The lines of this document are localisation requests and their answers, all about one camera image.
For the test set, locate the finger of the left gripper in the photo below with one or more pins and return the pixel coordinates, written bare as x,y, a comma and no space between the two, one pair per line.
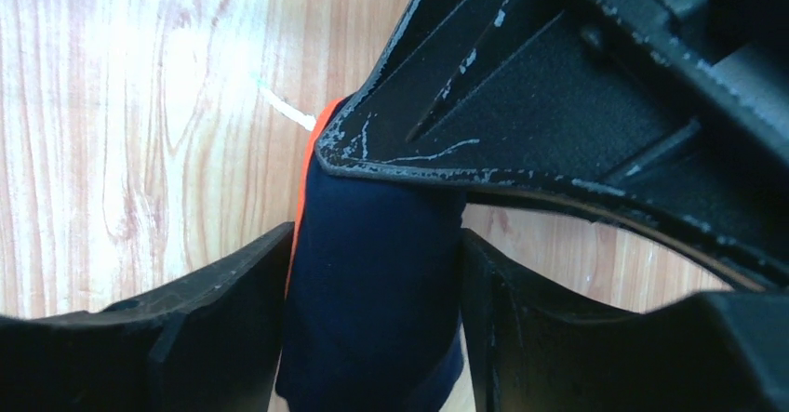
514,102

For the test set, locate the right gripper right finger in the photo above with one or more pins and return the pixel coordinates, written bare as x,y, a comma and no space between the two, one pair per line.
534,345

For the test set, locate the navy orange boxer briefs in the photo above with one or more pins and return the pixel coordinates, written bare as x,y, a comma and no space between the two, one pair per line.
372,312

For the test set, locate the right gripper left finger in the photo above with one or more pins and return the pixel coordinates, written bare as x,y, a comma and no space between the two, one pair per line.
208,341

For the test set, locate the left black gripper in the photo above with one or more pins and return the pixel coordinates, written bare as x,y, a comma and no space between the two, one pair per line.
723,60

